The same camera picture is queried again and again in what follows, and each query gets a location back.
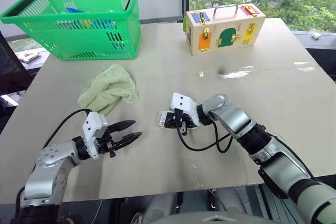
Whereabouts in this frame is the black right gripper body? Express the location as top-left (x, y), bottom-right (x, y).
top-left (173, 108), bottom-right (195, 136)

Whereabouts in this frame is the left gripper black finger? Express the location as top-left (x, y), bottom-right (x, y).
top-left (114, 131), bottom-right (143, 150)
top-left (107, 120), bottom-right (137, 134)

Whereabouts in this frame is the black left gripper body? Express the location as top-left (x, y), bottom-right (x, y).
top-left (96, 129), bottom-right (119, 159)

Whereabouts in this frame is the white smartphone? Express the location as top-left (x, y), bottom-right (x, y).
top-left (157, 110), bottom-right (198, 131)

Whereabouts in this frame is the light green towel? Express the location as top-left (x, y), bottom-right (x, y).
top-left (76, 63), bottom-right (139, 116)

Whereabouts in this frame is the wooden lock box toy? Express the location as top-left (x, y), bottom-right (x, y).
top-left (182, 3), bottom-right (267, 57)

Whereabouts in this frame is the green plastic shopping basket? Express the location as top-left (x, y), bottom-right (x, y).
top-left (0, 0), bottom-right (143, 62)

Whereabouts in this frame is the grey robot torso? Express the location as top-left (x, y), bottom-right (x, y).
top-left (154, 211), bottom-right (266, 224)

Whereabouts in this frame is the white flat device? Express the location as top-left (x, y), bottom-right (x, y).
top-left (0, 93), bottom-right (22, 107)

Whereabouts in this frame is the white power strip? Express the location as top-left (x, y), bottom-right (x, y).
top-left (20, 51), bottom-right (40, 63)

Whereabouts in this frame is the blue packet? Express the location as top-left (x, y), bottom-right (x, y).
top-left (65, 6), bottom-right (86, 14)

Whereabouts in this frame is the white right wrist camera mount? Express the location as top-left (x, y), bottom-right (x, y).
top-left (169, 92), bottom-right (202, 128)

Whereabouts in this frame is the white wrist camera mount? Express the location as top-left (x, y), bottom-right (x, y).
top-left (169, 92), bottom-right (202, 128)
top-left (81, 111), bottom-right (109, 161)

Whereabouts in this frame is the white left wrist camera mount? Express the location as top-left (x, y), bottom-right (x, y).
top-left (81, 111), bottom-right (109, 161)

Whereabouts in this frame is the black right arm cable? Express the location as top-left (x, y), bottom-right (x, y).
top-left (176, 119), bottom-right (235, 154)

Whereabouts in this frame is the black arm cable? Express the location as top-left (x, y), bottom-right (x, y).
top-left (41, 108), bottom-right (93, 149)
top-left (176, 119), bottom-right (235, 154)

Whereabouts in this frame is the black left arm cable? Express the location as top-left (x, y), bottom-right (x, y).
top-left (41, 108), bottom-right (93, 149)

